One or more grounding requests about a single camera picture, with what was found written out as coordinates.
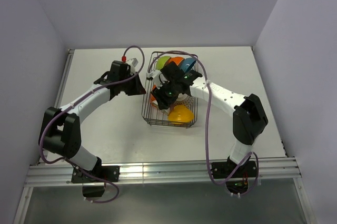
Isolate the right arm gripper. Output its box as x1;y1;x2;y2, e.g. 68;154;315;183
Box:
151;79;180;110

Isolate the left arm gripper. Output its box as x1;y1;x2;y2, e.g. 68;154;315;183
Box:
119;72;146;96

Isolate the red orange square bowl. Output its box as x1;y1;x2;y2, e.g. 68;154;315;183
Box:
150;85;156;103

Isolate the patterned round bowl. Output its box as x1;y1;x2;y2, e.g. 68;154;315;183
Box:
175;94;194;107

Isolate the yellow round bowl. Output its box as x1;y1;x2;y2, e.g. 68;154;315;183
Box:
167;105;194;125

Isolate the white square bowl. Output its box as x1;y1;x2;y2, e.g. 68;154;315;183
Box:
155;56;171;70

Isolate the blue ceramic bowl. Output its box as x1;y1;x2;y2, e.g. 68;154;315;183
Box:
180;57;196;73

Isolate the orange white round bowl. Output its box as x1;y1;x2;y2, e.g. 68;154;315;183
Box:
167;56;185;67

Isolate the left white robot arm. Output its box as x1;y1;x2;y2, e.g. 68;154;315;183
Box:
38;58;146;181

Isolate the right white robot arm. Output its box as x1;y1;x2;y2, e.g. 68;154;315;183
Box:
146;63;268;177

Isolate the black wire dish rack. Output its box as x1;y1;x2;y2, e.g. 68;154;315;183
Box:
142;51;198;128

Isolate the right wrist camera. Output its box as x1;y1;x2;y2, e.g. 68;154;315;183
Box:
146;69;166;89

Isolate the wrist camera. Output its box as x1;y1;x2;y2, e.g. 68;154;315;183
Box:
122;56;138;75
146;69;166;89

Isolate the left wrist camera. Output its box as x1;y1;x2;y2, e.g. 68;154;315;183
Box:
122;56;138;75

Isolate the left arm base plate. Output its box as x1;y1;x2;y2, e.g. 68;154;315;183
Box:
71;166;120;184

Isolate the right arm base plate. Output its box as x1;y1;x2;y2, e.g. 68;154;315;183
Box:
207;160;259;179

